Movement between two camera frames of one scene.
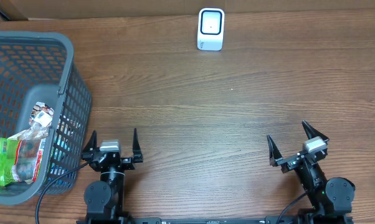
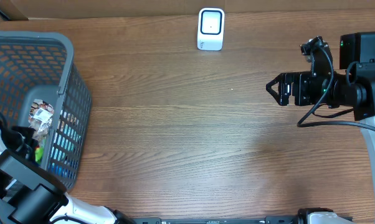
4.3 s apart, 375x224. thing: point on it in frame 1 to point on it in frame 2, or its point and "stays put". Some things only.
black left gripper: [130, 163] to [28, 135]
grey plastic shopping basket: [25, 68] stays put
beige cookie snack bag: [40, 119] stays put
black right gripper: [289, 162] to [283, 80]
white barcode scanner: [210, 28] stays put
